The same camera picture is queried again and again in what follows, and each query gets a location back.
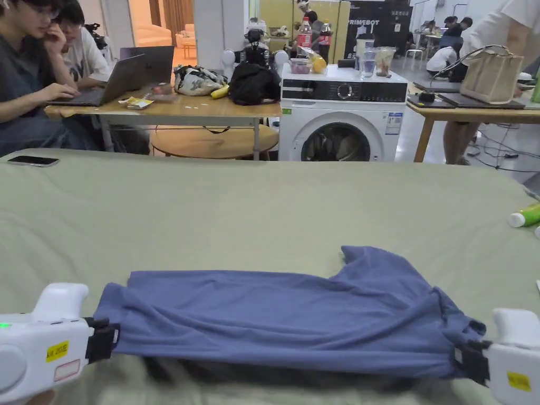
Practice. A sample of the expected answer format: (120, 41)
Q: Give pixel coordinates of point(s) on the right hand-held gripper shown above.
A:
(512, 363)

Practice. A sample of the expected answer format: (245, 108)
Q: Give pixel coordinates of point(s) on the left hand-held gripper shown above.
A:
(29, 337)

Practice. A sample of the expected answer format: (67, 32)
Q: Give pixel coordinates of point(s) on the green bottle with white cap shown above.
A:
(527, 216)

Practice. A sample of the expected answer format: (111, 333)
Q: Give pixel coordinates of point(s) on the person's left hand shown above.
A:
(39, 398)

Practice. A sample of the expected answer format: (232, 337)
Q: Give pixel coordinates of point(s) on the bed with pale green sheet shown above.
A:
(236, 211)

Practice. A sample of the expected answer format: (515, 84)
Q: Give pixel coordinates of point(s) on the dark blue shirt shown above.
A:
(278, 320)

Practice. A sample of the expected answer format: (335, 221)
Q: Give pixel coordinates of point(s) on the white and black robot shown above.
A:
(254, 46)

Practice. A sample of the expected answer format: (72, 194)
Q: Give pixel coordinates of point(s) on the white washing machine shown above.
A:
(337, 109)

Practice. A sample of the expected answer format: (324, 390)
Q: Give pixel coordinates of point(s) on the black smartphone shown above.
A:
(33, 160)

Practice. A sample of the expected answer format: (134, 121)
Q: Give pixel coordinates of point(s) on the group of people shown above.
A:
(447, 42)

